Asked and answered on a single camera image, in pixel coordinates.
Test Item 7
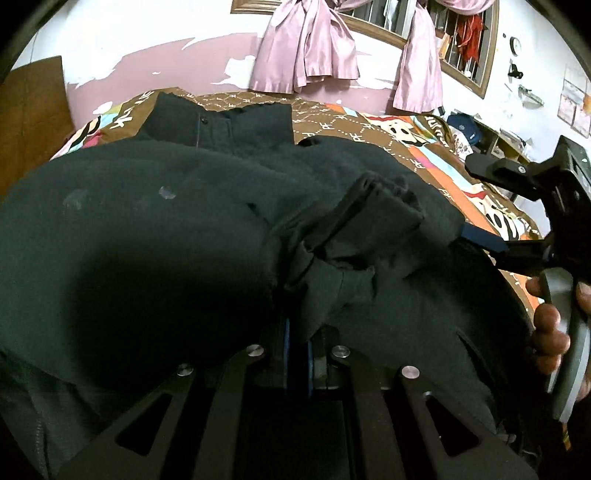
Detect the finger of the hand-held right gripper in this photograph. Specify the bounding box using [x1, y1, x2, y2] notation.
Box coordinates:
[464, 153, 556, 202]
[450, 224, 556, 278]

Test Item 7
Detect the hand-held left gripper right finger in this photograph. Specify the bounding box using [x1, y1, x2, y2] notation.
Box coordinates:
[304, 325, 539, 480]

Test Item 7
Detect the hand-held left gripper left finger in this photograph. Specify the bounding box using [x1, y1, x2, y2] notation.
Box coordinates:
[55, 318, 293, 480]

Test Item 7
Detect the black jacket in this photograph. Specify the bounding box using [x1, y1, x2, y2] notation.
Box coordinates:
[0, 92, 541, 480]

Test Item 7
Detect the person's right hand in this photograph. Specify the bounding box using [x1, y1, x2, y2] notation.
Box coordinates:
[525, 277, 591, 376]

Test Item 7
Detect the cluttered side shelf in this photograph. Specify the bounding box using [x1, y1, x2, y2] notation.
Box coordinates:
[471, 117, 537, 168]

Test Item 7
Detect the dark blue cap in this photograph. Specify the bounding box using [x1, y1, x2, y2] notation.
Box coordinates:
[446, 113, 484, 147]

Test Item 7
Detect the red hanging cloth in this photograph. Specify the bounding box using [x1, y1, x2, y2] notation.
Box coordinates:
[456, 14, 485, 61]

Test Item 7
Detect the brown printed blanket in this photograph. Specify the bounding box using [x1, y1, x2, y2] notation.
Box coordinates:
[51, 87, 546, 324]

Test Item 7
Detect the brown wooden board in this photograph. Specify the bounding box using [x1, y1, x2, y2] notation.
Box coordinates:
[0, 55, 77, 199]

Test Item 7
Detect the small metal wall rack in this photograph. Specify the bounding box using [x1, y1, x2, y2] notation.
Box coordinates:
[517, 84, 546, 109]

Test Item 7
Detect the cluster of wall pictures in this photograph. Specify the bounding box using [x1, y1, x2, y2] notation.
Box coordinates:
[557, 65, 591, 139]

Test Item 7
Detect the barred window with wooden frame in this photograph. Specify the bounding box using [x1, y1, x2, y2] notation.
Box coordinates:
[231, 0, 500, 99]

